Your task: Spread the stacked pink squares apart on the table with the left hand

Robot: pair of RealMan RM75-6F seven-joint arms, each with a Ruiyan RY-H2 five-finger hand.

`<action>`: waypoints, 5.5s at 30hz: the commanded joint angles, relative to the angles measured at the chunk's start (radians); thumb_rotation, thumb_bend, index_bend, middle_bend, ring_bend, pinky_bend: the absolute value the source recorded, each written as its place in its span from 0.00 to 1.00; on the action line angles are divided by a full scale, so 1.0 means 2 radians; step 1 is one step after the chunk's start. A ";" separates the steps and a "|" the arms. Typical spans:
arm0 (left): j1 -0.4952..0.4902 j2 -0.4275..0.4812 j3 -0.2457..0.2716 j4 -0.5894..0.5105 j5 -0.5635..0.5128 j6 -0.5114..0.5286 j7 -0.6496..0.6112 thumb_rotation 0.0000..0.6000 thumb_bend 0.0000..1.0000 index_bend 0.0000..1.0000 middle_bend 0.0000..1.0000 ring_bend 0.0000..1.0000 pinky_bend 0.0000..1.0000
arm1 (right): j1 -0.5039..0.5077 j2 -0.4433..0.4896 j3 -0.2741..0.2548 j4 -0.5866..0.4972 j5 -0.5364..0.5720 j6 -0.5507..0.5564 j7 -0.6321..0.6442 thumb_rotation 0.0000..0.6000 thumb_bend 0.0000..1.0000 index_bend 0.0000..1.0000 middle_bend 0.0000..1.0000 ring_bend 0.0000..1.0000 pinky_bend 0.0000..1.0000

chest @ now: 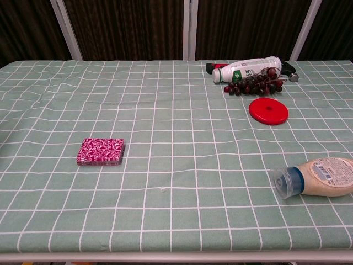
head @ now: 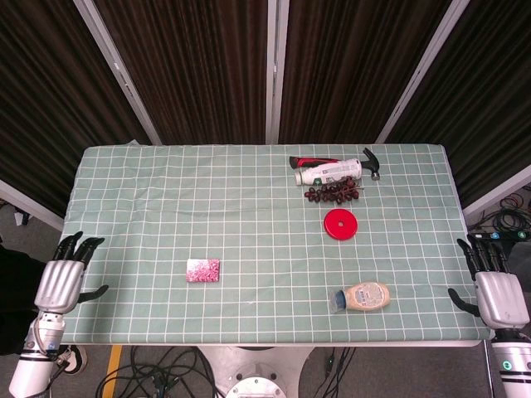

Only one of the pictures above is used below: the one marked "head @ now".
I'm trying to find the black trousers leg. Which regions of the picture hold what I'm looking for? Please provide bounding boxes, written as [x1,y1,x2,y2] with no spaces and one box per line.
[0,244,47,357]

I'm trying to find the white plastic drink bottle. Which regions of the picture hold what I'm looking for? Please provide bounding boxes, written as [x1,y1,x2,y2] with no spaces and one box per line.
[294,157,363,187]

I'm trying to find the green checked tablecloth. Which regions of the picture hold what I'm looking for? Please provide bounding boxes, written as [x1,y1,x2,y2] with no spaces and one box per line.
[61,143,493,347]

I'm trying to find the dark brown pleated curtain panel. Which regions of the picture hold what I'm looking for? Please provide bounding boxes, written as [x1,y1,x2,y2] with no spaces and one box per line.
[0,0,155,216]
[385,0,531,204]
[278,0,453,145]
[93,0,270,145]

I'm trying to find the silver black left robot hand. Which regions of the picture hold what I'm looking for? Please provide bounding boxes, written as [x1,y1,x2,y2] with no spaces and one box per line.
[33,231,110,314]

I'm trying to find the black cable with green light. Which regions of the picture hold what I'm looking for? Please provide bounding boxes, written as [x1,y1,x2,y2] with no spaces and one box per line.
[319,346,358,398]

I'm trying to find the beige mayonnaise squeeze bottle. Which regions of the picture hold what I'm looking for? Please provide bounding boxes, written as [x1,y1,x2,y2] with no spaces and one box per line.
[329,281,392,314]

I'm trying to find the red black claw hammer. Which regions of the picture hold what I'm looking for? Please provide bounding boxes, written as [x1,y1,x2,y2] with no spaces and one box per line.
[289,148,382,182]

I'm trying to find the white partition frame post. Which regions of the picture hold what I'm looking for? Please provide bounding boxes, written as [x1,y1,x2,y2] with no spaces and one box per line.
[462,163,531,225]
[0,178,66,231]
[74,0,163,145]
[265,0,290,145]
[375,0,474,144]

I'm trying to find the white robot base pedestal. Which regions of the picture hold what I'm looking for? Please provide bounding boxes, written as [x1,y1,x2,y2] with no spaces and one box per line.
[198,346,316,398]

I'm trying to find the red round disc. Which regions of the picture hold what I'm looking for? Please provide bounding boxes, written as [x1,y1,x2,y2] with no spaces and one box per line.
[323,209,359,240]

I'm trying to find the dark red grape bunch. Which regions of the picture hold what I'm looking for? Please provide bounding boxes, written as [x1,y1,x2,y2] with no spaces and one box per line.
[304,175,366,205]

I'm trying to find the coiled cables with power strip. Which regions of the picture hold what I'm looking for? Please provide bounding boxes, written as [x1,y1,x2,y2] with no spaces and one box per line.
[468,186,531,242]

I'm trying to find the black floor cable bundle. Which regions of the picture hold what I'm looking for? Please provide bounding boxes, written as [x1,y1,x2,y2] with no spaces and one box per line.
[95,346,219,398]

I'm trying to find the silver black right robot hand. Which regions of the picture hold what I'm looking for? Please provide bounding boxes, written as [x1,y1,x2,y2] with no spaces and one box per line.
[447,232,531,331]

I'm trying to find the magenta patterned box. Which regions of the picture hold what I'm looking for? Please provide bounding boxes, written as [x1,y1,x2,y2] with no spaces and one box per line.
[186,259,221,284]

